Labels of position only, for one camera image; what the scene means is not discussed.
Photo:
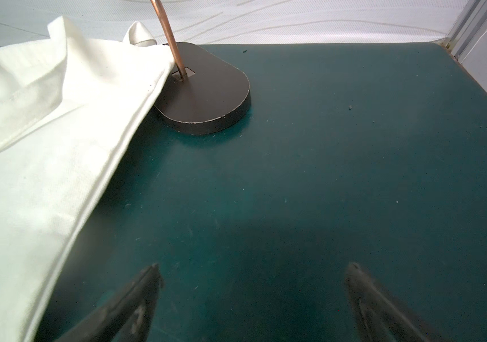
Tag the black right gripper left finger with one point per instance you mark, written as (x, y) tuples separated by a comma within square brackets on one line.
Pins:
[(127, 316)]

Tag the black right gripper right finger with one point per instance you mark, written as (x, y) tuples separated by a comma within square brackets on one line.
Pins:
[(380, 316)]

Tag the white printed canvas tote bag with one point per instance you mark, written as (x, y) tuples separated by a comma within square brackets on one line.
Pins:
[(69, 107)]

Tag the green table mat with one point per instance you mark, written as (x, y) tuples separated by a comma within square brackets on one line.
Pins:
[(366, 153)]

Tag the bronze scroll hanger stand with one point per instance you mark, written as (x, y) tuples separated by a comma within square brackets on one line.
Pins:
[(203, 94)]

